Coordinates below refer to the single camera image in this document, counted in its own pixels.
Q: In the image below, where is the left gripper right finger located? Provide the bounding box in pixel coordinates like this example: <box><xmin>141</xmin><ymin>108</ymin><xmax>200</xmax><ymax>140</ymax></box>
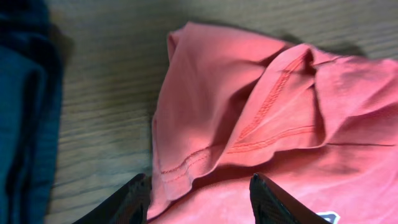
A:
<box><xmin>249</xmin><ymin>173</ymin><xmax>328</xmax><ymax>224</ymax></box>

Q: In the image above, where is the orange-red soccer t-shirt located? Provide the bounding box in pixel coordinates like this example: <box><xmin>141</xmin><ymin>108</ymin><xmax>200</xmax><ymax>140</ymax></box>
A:
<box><xmin>147</xmin><ymin>22</ymin><xmax>397</xmax><ymax>223</ymax></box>

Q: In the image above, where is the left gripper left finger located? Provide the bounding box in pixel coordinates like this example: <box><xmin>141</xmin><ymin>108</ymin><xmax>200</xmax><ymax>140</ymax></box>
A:
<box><xmin>73</xmin><ymin>174</ymin><xmax>151</xmax><ymax>224</ymax></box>

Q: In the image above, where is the navy blue folded garment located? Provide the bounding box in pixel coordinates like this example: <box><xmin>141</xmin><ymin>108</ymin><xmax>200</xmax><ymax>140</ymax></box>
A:
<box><xmin>1</xmin><ymin>0</ymin><xmax>63</xmax><ymax>223</ymax></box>

